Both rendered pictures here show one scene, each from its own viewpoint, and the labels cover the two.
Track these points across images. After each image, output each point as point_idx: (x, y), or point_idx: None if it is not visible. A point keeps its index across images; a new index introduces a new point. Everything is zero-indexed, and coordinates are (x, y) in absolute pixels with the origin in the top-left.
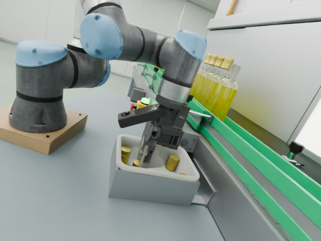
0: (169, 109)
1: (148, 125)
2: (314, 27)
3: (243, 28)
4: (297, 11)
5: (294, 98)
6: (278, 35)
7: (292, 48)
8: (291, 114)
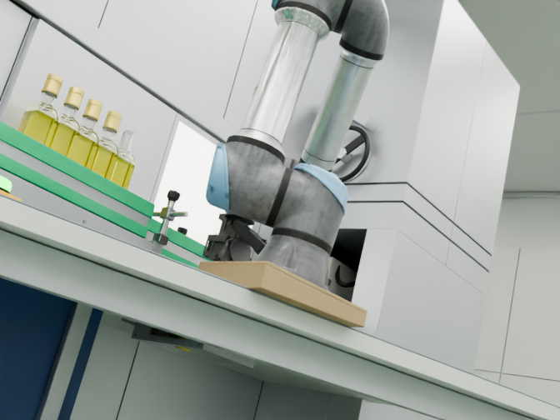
0: (232, 224)
1: (241, 247)
2: (146, 97)
3: (11, 2)
4: (122, 58)
5: (141, 177)
6: (107, 81)
7: (129, 111)
8: (141, 195)
